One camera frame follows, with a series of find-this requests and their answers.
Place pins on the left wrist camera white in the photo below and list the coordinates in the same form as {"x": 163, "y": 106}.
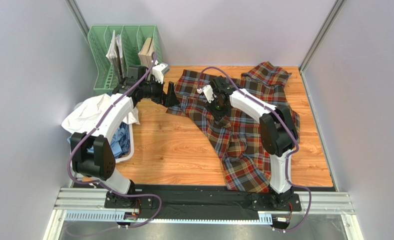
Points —
{"x": 159, "y": 71}

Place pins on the aluminium frame rail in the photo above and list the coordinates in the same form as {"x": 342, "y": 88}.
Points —
{"x": 83, "y": 203}

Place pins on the white laundry basket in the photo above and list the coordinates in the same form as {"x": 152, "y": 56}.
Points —
{"x": 87, "y": 113}

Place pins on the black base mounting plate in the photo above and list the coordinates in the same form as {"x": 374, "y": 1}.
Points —
{"x": 192, "y": 202}

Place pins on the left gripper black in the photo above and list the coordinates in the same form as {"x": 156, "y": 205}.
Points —
{"x": 168, "y": 100}

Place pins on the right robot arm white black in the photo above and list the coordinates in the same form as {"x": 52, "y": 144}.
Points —
{"x": 277, "y": 129}

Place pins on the magazines in organizer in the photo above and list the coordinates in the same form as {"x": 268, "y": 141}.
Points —
{"x": 116, "y": 57}

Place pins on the light blue shirt in basket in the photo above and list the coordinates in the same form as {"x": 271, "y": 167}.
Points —
{"x": 114, "y": 144}

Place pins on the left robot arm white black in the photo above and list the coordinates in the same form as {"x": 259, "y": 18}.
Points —
{"x": 91, "y": 154}

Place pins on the white shirt in basket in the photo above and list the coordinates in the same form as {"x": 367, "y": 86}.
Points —
{"x": 116, "y": 115}

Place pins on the dark blue patterned shirt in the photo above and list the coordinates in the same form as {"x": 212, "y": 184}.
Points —
{"x": 124, "y": 140}

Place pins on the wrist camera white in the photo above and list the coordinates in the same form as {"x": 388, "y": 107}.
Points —
{"x": 159, "y": 71}
{"x": 207, "y": 91}

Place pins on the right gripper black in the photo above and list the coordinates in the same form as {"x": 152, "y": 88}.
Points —
{"x": 214, "y": 115}

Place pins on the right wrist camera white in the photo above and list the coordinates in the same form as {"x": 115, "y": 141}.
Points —
{"x": 207, "y": 91}

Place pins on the green plastic file organizer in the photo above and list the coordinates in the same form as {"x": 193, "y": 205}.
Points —
{"x": 132, "y": 37}

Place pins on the beige book in organizer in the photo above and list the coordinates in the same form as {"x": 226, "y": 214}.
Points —
{"x": 145, "y": 54}

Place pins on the plaid long sleeve shirt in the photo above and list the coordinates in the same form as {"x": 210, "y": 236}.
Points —
{"x": 236, "y": 137}

